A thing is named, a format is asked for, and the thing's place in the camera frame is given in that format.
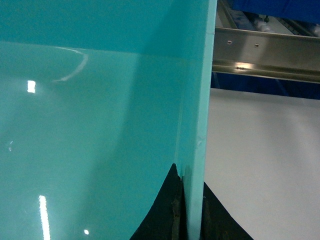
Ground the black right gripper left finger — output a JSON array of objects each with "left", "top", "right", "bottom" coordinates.
[{"left": 131, "top": 163, "right": 183, "bottom": 240}]

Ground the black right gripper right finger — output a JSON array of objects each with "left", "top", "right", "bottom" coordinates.
[{"left": 201, "top": 183, "right": 252, "bottom": 240}]

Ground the teal plastic bin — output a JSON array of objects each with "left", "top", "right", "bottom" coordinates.
[{"left": 0, "top": 0, "right": 217, "bottom": 240}]

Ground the blue bin upper right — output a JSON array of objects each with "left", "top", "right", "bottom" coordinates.
[{"left": 231, "top": 0, "right": 320, "bottom": 24}]

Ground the steel shelf front rail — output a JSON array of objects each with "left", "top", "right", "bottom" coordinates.
[{"left": 212, "top": 27, "right": 320, "bottom": 84}]

